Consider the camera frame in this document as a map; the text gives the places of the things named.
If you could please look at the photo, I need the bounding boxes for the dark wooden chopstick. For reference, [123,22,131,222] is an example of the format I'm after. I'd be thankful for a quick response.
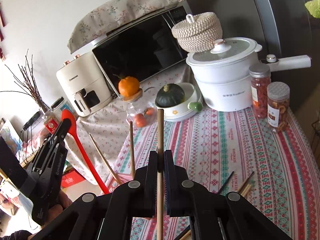
[175,225,191,240]

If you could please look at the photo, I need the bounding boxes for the long light wooden chopstick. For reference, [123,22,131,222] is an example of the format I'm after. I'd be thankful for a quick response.
[157,109,164,240]

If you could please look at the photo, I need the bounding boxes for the red silicone spatula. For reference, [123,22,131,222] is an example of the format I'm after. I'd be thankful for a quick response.
[61,109,109,194]

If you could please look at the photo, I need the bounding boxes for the black chopstick gold end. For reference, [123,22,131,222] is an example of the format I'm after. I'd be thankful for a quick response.
[217,171,234,194]

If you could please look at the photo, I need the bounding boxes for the bamboo chopsticks green print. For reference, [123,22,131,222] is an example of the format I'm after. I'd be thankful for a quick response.
[241,184,252,197]

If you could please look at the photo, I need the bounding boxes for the left hand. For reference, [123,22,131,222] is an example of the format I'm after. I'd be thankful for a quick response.
[41,191,73,229]

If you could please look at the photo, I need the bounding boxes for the red box on floor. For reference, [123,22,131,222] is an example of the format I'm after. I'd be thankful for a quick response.
[61,168,86,188]

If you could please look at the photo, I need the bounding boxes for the long wooden chopstick leaning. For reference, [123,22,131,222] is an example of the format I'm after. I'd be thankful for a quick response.
[88,133,122,185]

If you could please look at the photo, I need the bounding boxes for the small jar red label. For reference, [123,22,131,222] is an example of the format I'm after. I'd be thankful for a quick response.
[42,110,60,134]

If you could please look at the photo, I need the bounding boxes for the patterned striped tablecloth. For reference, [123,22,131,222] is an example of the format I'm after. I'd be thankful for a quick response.
[100,106,320,240]

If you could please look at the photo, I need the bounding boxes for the dry branches in vase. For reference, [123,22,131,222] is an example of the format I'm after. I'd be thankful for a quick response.
[1,50,49,114]

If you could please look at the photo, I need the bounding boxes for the cream air fryer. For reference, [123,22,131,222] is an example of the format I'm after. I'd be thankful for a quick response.
[56,51,113,117]

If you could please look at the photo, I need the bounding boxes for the white oval baking dish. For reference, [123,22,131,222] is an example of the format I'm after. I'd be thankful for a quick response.
[155,82,203,122]

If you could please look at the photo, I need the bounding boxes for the orange fruit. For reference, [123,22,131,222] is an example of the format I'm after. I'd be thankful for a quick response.
[118,76,140,97]

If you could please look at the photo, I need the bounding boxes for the jar of dried fruit rings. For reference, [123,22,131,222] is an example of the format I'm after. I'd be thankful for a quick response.
[267,82,290,133]

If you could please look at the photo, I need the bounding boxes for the dark green squash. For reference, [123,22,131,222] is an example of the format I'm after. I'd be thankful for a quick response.
[155,83,185,108]

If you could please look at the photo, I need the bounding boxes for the white electric cooking pot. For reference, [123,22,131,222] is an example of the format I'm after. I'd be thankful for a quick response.
[185,37,313,112]

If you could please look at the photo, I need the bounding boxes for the jar of red dried fruit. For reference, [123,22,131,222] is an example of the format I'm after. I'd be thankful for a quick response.
[249,63,271,119]

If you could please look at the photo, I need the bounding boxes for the microwave oven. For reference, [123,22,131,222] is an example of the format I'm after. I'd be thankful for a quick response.
[92,1,191,96]

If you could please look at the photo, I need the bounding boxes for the floral cloth cover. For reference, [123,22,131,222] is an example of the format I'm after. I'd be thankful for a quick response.
[67,0,185,54]

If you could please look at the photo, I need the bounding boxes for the green leafy vegetables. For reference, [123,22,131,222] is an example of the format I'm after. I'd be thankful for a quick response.
[305,0,320,18]

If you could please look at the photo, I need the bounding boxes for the black wire rack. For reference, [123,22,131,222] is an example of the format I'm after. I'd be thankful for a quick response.
[311,120,320,153]

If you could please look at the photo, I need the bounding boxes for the woven rope basket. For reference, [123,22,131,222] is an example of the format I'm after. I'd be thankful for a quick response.
[171,12,223,53]

